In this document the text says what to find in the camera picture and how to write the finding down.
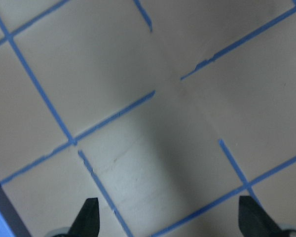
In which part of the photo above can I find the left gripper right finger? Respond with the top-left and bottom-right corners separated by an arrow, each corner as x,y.
238,196 -> 296,237

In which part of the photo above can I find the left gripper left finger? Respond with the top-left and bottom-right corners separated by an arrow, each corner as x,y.
46,197 -> 100,237

